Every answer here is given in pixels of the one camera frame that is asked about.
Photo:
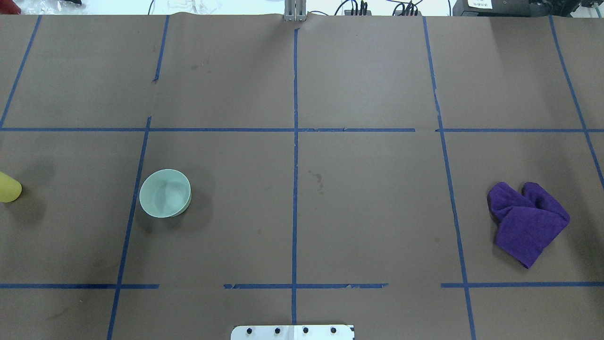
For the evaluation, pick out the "mint green plastic bowl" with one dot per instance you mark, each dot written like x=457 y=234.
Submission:
x=165 y=194

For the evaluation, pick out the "purple cloth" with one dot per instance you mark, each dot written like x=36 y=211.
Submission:
x=528 y=221

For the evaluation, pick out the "yellow plastic cup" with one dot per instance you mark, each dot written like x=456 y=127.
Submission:
x=10 y=189

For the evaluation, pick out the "black device with label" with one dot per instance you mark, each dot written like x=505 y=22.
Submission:
x=527 y=8

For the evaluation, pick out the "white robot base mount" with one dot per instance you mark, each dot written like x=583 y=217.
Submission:
x=293 y=332

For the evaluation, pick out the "red object at corner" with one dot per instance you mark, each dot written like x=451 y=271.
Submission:
x=9 y=7

